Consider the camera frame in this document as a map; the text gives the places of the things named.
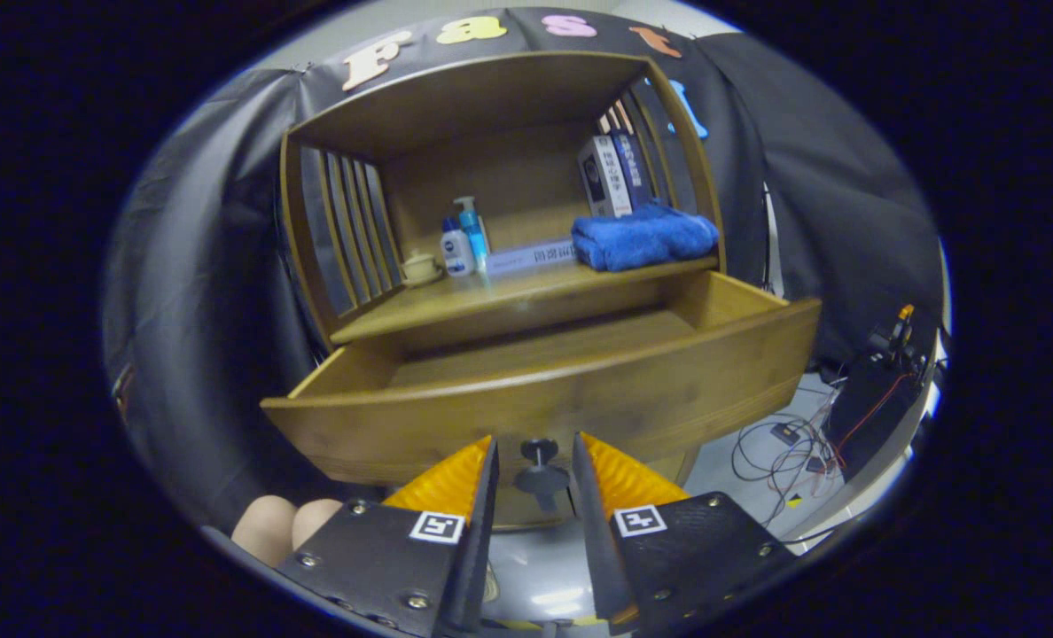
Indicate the blue pump bottle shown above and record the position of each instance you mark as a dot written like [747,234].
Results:
[473,235]

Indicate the black drawer knob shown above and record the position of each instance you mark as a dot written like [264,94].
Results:
[540,478]

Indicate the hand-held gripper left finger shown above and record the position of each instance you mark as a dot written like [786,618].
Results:
[480,549]

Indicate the wooden countertop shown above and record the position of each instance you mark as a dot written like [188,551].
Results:
[491,301]

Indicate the white upright book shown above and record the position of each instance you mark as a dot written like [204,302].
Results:
[602,177]

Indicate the wooden cabinet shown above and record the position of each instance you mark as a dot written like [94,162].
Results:
[491,177]

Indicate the small black adapter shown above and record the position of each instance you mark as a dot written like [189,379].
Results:
[785,433]

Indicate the cream lidded teacup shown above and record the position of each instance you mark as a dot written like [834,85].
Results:
[420,268]

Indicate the black equipment box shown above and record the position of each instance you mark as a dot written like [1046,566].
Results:
[872,416]

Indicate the white book lying flat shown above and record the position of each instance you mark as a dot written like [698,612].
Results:
[531,257]

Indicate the person's left knee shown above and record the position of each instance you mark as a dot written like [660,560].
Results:
[265,532]

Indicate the white lotion bottle blue cap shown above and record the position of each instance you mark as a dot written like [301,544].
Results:
[457,255]

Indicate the person's right knee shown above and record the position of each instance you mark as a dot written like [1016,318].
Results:
[314,523]

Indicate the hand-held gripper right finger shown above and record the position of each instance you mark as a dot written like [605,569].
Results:
[590,532]

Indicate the wooden drawer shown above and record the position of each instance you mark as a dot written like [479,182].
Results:
[633,399]

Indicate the blue folded towel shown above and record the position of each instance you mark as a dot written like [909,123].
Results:
[642,239]

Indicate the dark blue upright book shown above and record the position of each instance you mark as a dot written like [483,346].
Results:
[637,168]

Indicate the person's knee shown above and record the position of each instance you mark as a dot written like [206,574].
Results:
[265,532]
[314,523]

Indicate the black orange tool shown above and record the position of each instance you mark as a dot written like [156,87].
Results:
[899,341]

